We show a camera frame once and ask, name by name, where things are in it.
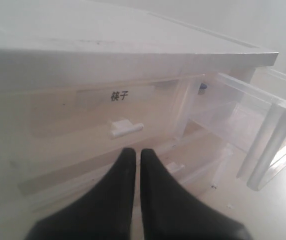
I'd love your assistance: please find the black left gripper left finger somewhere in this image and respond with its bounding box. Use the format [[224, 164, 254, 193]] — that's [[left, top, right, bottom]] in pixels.
[[25, 148, 136, 240]]

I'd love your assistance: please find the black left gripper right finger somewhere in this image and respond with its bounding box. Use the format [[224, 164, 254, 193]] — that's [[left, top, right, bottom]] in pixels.
[[139, 148, 220, 240]]

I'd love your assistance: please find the key bunch with blue tag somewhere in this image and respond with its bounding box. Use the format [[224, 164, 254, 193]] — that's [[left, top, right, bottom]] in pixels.
[[198, 83, 208, 95]]

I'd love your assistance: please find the clear middle wide drawer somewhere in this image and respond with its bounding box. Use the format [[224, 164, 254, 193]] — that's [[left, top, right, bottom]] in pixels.
[[18, 131, 233, 209]]

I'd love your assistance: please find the white plastic drawer cabinet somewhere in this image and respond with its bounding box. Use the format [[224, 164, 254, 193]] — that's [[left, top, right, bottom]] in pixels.
[[0, 0, 278, 222]]

